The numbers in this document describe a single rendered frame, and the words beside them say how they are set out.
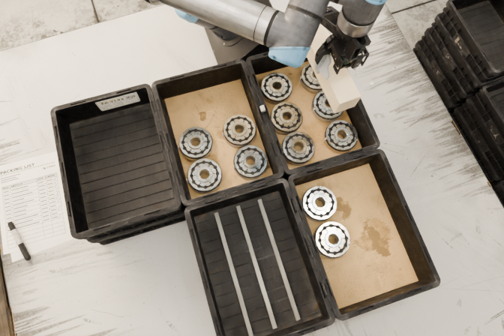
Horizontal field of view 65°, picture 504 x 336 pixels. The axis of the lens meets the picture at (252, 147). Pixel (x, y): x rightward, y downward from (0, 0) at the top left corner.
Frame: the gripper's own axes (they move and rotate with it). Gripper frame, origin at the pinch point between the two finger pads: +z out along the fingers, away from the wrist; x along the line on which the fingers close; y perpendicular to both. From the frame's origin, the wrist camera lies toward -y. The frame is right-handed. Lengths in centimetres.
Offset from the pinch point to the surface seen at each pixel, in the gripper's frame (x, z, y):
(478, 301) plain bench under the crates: 27, 39, 75
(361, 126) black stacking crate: 9.9, 20.6, 13.8
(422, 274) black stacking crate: 7, 22, 59
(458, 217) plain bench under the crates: 35, 39, 50
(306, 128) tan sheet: -4.8, 26.5, 6.8
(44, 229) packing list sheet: -94, 39, 6
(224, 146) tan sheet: -31.6, 26.5, 3.4
